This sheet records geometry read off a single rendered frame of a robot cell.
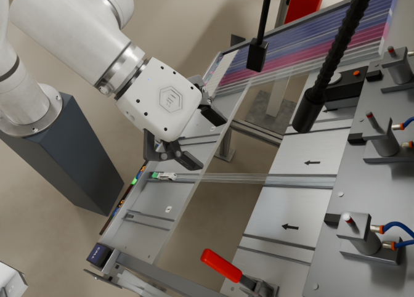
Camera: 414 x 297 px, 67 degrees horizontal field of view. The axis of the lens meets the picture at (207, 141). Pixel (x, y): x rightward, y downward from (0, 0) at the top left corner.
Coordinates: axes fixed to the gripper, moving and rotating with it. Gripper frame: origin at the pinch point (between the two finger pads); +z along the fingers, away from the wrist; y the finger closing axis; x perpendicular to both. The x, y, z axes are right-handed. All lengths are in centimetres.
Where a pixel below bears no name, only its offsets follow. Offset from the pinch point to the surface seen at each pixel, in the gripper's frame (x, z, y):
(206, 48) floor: 115, 17, 116
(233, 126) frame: 63, 34, 49
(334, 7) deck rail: -3.3, 10.5, 47.0
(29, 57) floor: 173, -61, 61
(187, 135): 28.0, 6.2, 13.1
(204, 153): 16.9, 8.1, 6.5
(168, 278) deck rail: 7.1, 8.6, -20.0
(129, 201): 33.4, 3.7, -8.0
